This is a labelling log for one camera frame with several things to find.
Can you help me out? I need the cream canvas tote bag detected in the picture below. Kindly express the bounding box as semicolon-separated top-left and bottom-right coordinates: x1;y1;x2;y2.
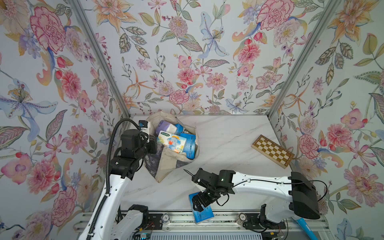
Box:
144;111;200;183

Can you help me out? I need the purple tissue pack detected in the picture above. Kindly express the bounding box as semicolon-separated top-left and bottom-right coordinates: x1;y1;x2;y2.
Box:
155;120;178;136

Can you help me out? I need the colourful tissue pack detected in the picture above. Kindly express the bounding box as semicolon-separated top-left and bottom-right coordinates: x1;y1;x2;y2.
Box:
157;131;187;154

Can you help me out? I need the blue floral tissue pack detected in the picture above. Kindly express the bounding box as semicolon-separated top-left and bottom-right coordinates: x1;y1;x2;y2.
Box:
189;193;214;225

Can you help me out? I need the blue barcode tissue pack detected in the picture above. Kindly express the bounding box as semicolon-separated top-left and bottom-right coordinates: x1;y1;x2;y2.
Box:
180;133;196;160

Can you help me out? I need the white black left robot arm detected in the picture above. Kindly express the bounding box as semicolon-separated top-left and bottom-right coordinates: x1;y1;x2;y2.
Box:
79;128;157;240

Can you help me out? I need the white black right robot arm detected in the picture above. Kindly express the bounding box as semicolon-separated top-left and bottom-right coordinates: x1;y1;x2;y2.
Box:
191;169;320;224

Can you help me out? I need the wooden chess board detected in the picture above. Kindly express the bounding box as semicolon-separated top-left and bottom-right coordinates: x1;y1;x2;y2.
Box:
251;135;294;169

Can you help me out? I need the blue microphone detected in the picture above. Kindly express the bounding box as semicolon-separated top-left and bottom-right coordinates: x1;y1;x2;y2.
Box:
296;218;318;240

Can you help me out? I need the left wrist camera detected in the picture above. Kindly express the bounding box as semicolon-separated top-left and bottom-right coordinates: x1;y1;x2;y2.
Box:
139;120;151;135

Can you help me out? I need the black corrugated cable conduit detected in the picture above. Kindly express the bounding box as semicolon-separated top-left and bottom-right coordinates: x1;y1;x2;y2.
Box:
85;118;142;240

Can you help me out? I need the metal base rail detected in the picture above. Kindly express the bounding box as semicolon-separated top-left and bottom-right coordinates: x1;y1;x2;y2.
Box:
74;209;334;240

